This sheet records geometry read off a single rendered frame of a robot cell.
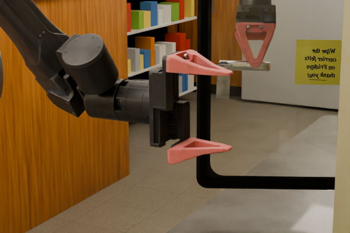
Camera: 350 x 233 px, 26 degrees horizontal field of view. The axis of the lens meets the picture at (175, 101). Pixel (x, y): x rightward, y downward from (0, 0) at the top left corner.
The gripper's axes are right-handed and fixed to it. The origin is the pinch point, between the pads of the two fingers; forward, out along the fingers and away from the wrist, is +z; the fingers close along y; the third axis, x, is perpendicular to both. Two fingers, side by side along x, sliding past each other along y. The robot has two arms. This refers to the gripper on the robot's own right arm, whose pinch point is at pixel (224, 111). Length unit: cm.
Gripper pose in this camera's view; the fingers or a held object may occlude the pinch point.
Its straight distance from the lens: 96.0
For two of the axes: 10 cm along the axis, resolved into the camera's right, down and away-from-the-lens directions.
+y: -0.1, -9.8, -2.2
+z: 8.9, 0.9, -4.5
